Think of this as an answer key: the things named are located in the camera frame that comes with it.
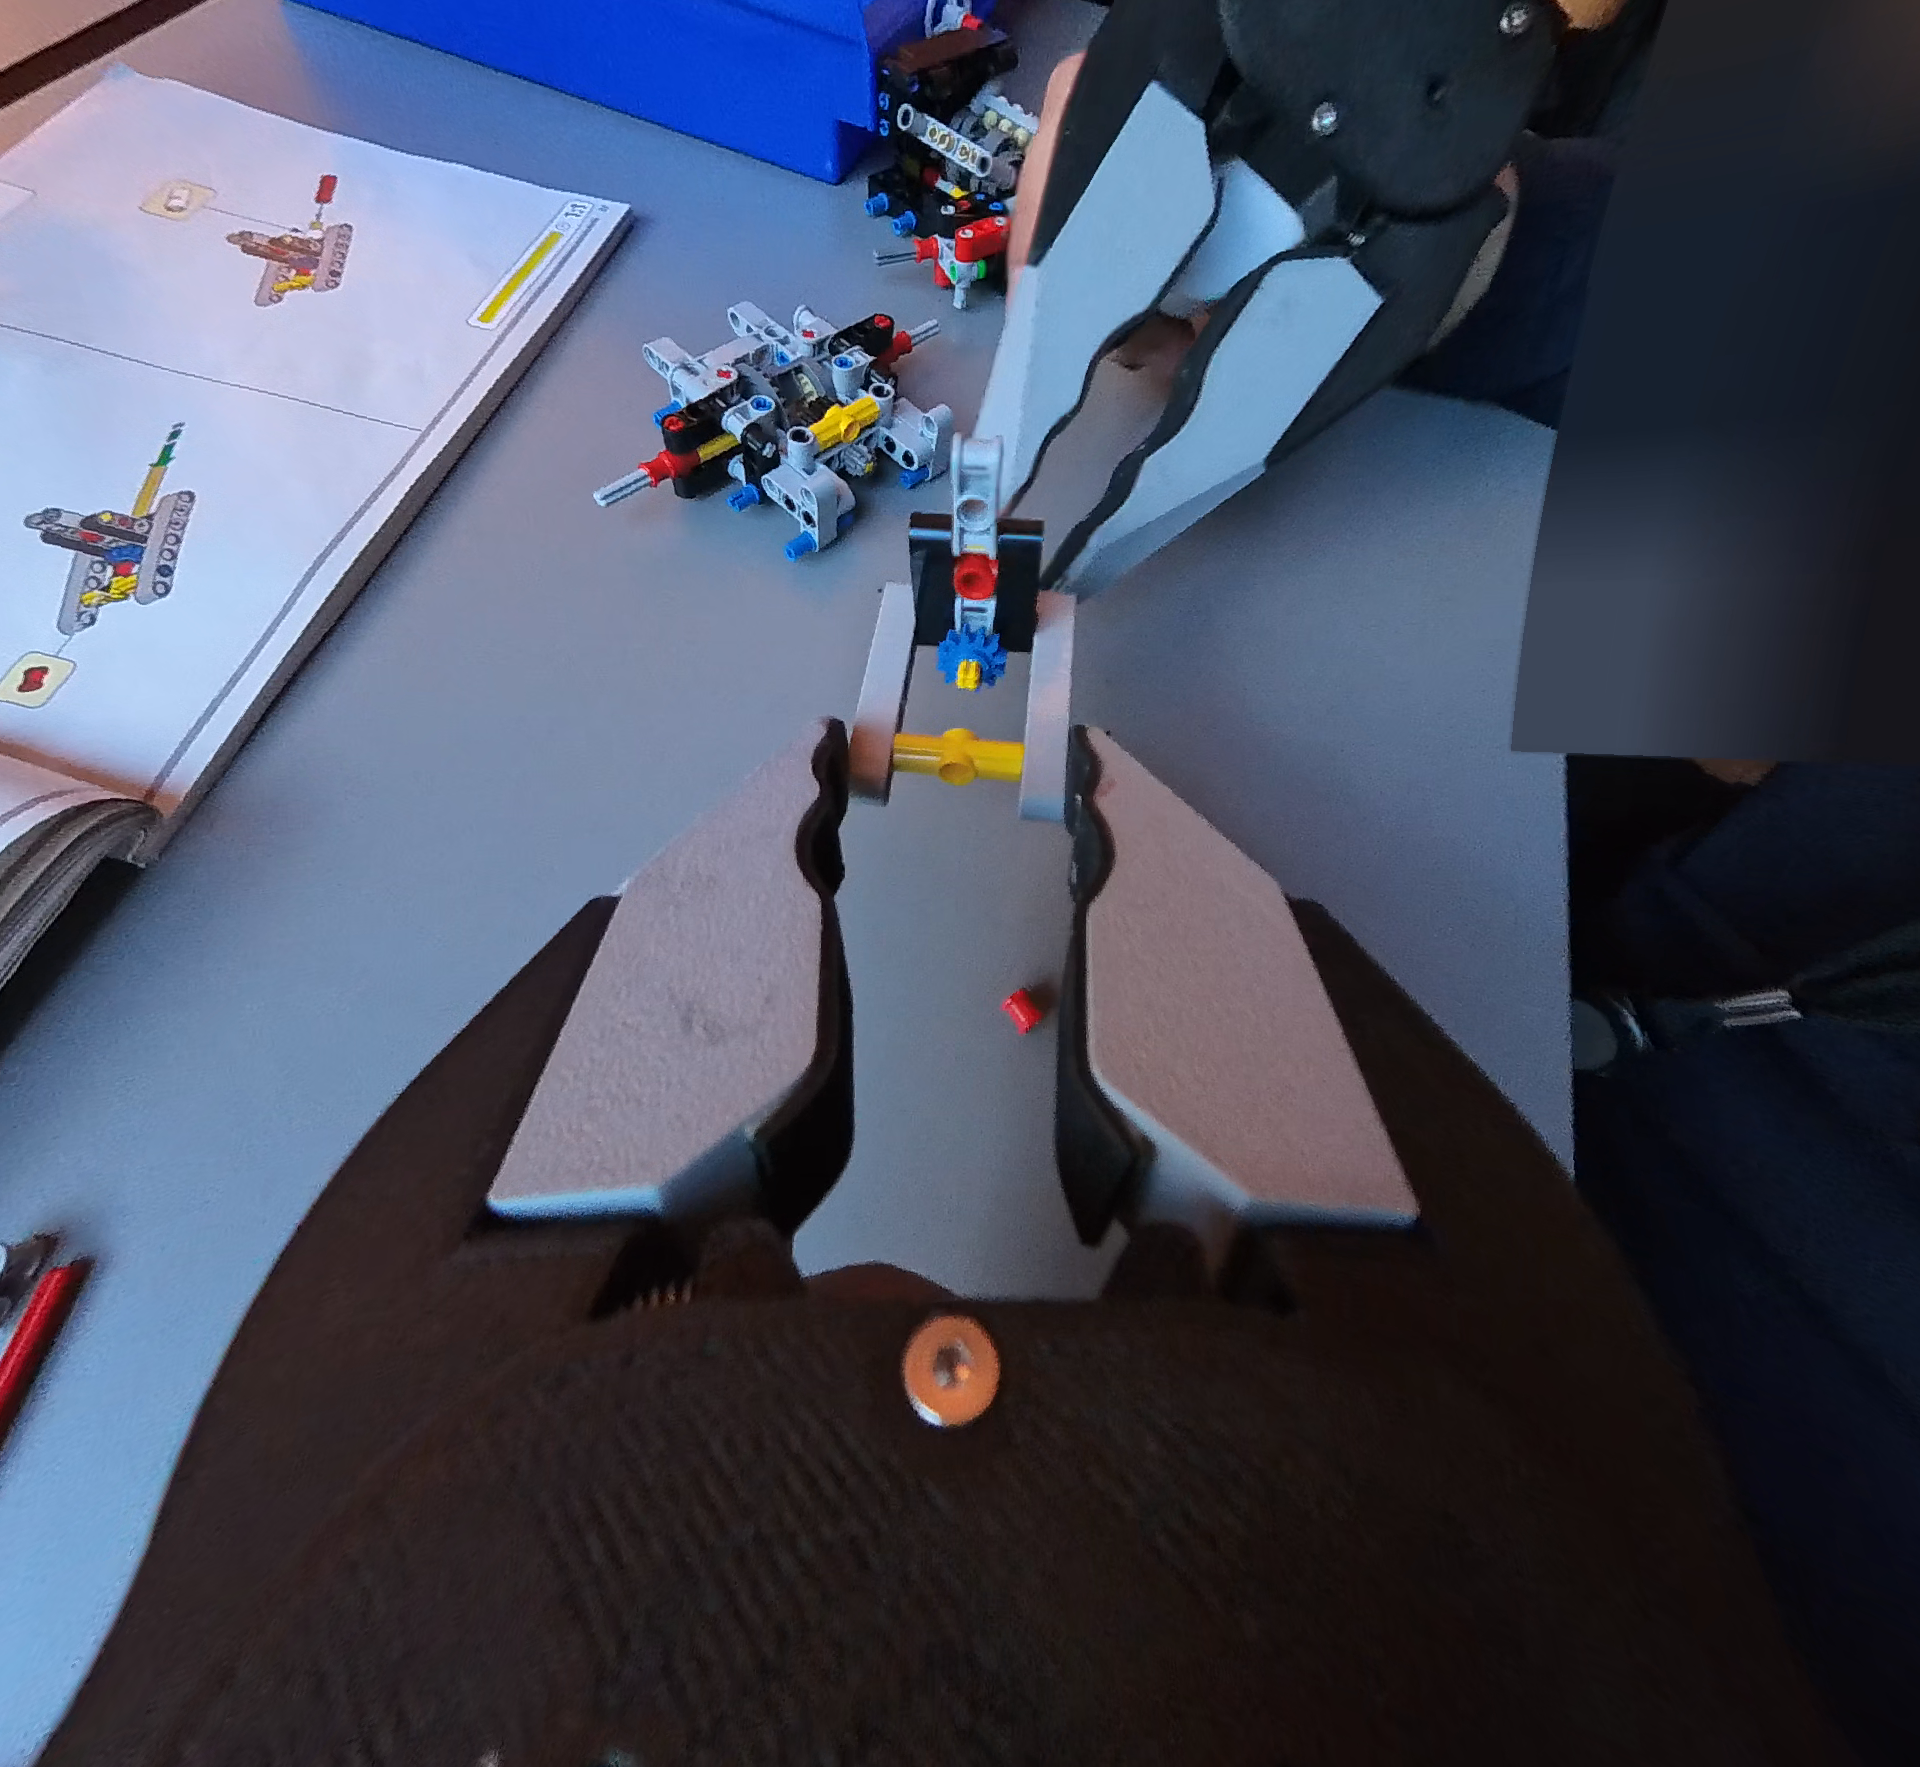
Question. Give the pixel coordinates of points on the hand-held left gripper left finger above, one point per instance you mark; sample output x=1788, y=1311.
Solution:
x=675, y=989

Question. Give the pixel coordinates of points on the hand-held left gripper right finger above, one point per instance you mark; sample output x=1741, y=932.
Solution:
x=1230, y=1017

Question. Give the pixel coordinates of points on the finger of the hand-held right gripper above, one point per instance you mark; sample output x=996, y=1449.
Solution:
x=1276, y=373
x=1089, y=281

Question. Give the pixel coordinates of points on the grey frame toy brick model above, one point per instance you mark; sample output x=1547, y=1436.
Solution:
x=960, y=665

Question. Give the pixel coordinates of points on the person's right hand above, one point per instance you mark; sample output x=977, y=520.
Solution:
x=1058, y=133

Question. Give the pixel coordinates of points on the small red toy brick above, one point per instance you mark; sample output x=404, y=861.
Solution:
x=1022, y=1007

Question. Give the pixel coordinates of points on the grey black toy brick model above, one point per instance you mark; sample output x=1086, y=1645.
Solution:
x=789, y=425

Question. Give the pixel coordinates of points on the person's leg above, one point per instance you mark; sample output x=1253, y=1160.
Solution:
x=1756, y=1274

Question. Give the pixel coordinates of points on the instruction booklet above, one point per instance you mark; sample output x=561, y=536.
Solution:
x=225, y=446

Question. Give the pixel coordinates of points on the small grey toy brick part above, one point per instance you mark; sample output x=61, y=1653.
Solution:
x=20, y=1265

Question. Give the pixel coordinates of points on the red toy brick axle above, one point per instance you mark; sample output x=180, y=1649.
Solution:
x=33, y=1340

